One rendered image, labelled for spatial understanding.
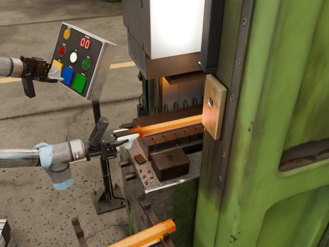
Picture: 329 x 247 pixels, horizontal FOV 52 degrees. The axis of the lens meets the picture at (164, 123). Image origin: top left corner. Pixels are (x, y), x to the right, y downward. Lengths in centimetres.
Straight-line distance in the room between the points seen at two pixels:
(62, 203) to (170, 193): 130
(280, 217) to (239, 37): 73
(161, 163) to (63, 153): 35
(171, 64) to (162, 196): 47
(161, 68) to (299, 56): 47
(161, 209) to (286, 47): 79
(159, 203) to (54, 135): 188
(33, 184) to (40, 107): 99
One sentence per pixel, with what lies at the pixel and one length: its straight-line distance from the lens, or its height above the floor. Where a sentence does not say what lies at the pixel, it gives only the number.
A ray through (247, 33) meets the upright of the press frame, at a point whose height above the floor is 153.
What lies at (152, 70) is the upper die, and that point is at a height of 130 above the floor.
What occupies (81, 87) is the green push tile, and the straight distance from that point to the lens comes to 163.
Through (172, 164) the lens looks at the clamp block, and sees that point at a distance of 121.
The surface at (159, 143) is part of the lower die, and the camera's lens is 128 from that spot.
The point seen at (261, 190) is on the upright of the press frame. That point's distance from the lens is 102.
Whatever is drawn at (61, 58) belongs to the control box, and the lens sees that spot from 179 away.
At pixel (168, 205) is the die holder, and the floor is 81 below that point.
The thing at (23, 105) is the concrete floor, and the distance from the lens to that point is 350.
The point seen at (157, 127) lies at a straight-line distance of 132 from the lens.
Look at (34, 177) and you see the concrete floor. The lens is 269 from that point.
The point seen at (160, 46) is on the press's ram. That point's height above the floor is 140.
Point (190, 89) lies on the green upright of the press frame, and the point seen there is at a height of 102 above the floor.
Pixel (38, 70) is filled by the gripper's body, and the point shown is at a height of 116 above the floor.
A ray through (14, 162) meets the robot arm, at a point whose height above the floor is 96.
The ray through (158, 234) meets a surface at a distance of 99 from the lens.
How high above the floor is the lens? 182
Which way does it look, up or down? 37 degrees down
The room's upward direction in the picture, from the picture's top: 1 degrees clockwise
